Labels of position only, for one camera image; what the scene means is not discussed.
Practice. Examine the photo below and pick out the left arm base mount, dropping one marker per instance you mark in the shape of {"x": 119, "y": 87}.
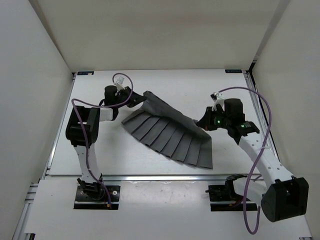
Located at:
{"x": 92, "y": 196}

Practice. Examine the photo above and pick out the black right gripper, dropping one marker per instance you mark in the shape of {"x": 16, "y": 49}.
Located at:
{"x": 205, "y": 122}

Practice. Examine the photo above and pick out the blue label right corner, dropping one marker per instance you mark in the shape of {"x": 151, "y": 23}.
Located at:
{"x": 233, "y": 71}

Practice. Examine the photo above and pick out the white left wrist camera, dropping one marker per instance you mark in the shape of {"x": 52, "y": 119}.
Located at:
{"x": 119, "y": 83}

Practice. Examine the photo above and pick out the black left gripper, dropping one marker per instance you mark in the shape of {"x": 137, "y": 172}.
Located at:
{"x": 134, "y": 99}

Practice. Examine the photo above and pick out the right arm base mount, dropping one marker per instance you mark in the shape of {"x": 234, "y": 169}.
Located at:
{"x": 223, "y": 198}

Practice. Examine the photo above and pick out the blue label corner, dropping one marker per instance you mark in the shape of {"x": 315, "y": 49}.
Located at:
{"x": 85, "y": 73}
{"x": 233, "y": 71}

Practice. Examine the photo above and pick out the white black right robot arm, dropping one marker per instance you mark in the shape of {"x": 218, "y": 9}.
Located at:
{"x": 284, "y": 196}

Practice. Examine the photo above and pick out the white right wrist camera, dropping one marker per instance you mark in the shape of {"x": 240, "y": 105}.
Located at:
{"x": 218, "y": 99}

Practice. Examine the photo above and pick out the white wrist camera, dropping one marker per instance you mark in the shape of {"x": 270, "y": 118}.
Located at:
{"x": 119, "y": 83}
{"x": 218, "y": 99}

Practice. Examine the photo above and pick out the aluminium frame rail right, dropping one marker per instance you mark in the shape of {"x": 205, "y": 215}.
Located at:
{"x": 261, "y": 112}

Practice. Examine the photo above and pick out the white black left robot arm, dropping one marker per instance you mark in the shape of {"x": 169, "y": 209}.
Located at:
{"x": 82, "y": 131}

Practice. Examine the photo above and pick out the blue label left corner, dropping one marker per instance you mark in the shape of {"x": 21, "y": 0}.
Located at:
{"x": 85, "y": 73}

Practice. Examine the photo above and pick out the grey pleated skirt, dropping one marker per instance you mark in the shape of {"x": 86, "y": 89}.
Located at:
{"x": 170, "y": 133}

